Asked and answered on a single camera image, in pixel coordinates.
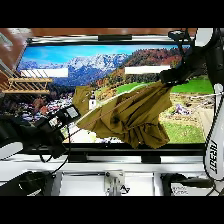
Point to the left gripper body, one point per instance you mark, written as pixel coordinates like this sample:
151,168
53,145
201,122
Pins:
53,128

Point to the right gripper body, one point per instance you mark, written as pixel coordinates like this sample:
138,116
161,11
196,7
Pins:
171,76

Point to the mustard yellow shirt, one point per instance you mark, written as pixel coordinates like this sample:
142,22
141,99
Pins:
133,116

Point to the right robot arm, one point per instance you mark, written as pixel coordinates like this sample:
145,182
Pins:
216,66

